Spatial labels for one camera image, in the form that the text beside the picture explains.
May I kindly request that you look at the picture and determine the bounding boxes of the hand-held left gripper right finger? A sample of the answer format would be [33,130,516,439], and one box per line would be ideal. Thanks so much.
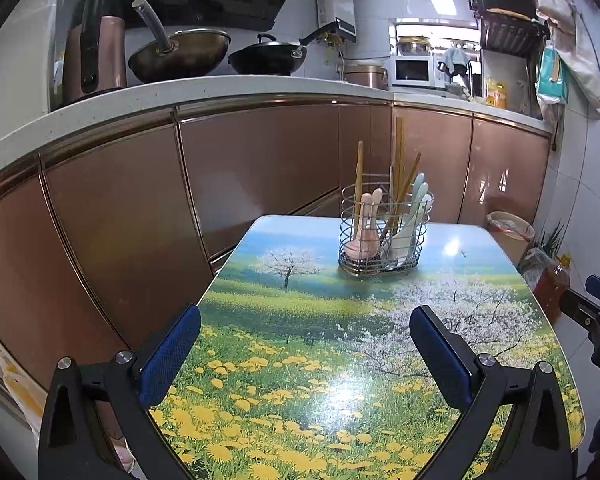
[409,305,578,480]

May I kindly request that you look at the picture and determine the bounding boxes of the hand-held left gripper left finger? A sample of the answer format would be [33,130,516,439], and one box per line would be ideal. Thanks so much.
[37,304,202,480]

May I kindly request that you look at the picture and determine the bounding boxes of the wire utensil holder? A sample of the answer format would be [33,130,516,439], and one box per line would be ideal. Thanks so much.
[338,174,435,277]

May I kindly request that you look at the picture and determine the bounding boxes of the white ceramic spoon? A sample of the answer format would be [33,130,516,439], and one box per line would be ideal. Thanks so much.
[389,210,417,267]

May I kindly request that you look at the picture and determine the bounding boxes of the pale pink ceramic spoon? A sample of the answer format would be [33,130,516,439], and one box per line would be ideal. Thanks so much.
[365,187,384,257]

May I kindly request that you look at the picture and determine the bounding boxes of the amber oil bottle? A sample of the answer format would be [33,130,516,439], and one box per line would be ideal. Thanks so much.
[532,255,572,324]

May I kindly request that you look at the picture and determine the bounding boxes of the bag of green onions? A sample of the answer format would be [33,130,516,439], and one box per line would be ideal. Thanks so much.
[522,220,569,292]

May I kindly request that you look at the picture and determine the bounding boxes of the beige trash bin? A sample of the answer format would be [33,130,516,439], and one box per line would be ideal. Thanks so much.
[486,211,536,267]

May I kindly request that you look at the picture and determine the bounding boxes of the copper kitchen cabinets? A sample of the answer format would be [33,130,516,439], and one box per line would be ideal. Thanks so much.
[0,100,554,413]

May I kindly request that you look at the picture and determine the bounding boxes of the white yellow plastic bag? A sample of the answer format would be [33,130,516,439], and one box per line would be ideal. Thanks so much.
[0,350,47,432]

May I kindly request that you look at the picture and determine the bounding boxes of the teal hanging bag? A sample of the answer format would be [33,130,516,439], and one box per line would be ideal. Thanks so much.
[537,42,571,107]

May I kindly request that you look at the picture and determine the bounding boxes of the yellow oil bottle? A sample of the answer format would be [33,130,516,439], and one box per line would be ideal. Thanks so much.
[485,77,509,109]

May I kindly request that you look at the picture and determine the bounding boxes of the white hanging bag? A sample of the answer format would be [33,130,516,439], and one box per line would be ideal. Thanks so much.
[535,0,600,119]

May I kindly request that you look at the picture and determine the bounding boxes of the grey cloth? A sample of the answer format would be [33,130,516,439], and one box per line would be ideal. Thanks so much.
[437,47,474,79]

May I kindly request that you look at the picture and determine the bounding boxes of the white microwave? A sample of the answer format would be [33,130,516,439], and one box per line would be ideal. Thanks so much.
[390,55,449,89]

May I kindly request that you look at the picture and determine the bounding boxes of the black dish rack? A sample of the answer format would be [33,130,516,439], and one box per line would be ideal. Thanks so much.
[467,0,551,54]

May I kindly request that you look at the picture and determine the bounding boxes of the rose gold rice cooker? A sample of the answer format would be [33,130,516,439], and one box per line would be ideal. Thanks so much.
[343,62,390,89]

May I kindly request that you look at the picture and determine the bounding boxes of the brass wok with lid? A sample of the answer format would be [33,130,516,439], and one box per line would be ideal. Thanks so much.
[128,0,231,84]

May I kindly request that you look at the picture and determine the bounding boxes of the rose gold thermos kettle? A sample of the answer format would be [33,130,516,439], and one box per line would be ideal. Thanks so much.
[62,0,129,104]

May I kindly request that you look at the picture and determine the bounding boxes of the glass pot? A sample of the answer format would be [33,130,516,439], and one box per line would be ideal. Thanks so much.
[397,35,433,57]

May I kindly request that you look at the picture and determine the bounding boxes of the black wok with lid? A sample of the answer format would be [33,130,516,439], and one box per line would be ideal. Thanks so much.
[228,17,341,77]

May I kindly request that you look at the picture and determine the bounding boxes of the white water heater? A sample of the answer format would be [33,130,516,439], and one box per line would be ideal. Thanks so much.
[315,0,357,42]

